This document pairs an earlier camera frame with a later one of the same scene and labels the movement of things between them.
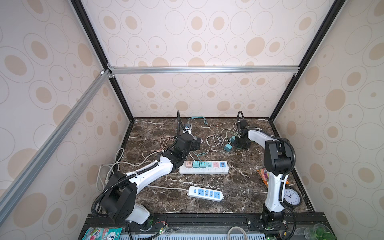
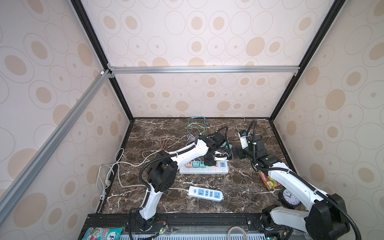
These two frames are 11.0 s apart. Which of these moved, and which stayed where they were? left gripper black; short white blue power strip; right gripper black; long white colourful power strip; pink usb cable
Moved: right gripper black; left gripper black
Stayed: short white blue power strip; long white colourful power strip; pink usb cable
